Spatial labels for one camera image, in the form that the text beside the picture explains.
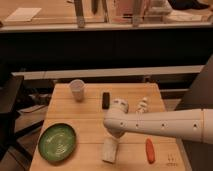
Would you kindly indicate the small black rectangular block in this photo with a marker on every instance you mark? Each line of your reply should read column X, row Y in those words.
column 105, row 100

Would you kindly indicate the white labelled bottle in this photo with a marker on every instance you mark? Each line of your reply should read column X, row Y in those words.
column 142, row 106

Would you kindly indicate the white rectangular sponge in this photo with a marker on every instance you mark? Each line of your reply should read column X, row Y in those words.
column 109, row 150

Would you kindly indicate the orange carrot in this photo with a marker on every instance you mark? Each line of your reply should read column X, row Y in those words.
column 150, row 153

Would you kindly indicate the black stand at left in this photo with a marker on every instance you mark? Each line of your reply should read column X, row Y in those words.
column 8, row 99

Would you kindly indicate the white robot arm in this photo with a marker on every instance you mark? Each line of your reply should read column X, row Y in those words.
column 193, row 125

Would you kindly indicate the white ceramic cup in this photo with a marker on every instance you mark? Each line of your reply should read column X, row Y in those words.
column 77, row 87

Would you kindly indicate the green round plate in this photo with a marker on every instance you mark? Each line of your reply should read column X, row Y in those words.
column 57, row 142

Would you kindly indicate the white paper sheet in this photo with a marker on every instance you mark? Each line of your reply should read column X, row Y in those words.
column 23, row 14

